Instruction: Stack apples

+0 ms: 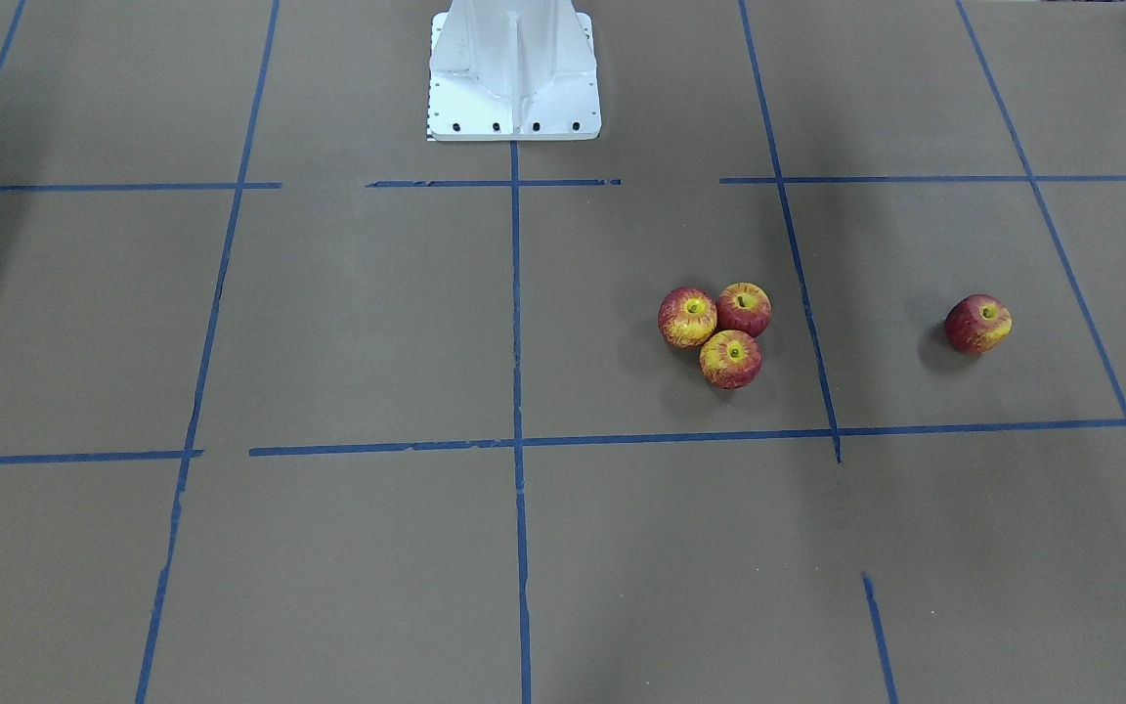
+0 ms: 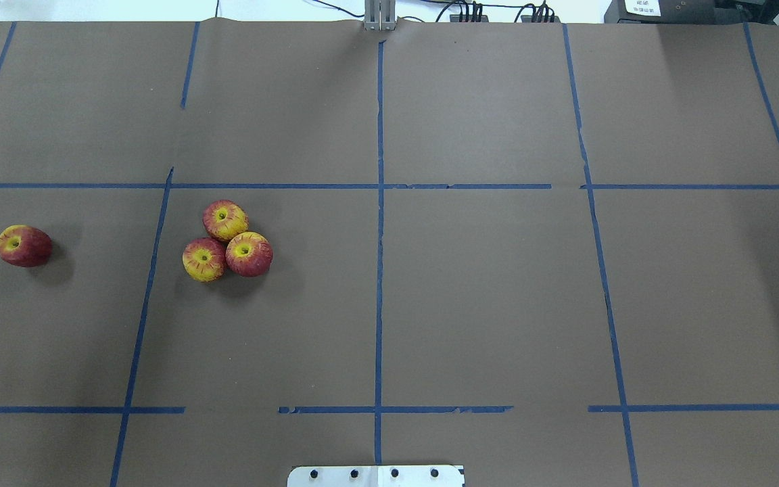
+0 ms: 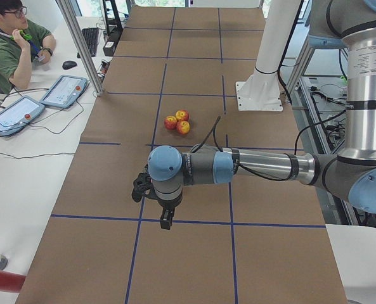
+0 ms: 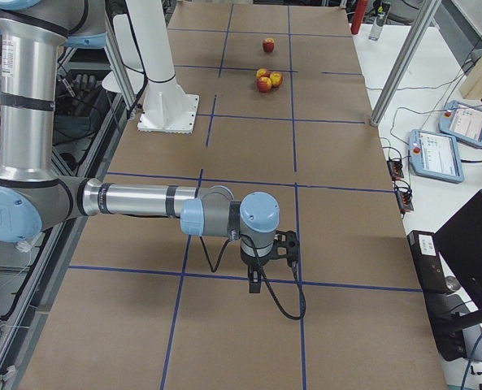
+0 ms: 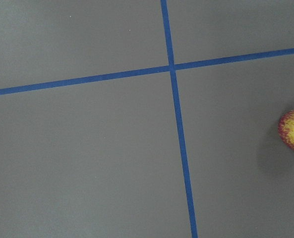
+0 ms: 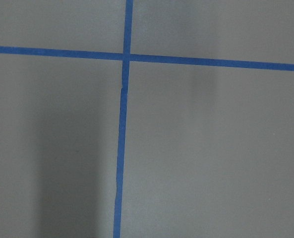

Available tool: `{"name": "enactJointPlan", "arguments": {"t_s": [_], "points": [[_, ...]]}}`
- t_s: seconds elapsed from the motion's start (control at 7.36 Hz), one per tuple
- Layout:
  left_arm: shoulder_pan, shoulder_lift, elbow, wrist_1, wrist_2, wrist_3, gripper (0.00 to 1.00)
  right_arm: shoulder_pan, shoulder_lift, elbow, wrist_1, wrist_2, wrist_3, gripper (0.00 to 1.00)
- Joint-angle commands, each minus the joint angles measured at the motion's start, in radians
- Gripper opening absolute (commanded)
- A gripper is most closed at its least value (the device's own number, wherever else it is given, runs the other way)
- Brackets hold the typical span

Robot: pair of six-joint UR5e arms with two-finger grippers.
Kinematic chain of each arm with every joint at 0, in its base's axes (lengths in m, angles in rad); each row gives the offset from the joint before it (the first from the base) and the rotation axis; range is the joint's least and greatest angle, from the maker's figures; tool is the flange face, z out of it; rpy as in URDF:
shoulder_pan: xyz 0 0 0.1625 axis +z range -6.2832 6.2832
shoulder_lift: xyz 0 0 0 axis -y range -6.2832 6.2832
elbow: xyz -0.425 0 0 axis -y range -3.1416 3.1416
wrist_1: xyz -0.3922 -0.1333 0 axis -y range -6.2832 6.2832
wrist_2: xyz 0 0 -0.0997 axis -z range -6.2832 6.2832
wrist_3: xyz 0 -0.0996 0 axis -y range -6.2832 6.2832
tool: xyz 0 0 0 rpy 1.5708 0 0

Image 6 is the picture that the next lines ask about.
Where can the blue tape line crosswise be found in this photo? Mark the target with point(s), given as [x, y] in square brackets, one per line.
[145, 58]

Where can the blue tape line lengthwise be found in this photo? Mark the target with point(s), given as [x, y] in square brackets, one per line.
[122, 117]

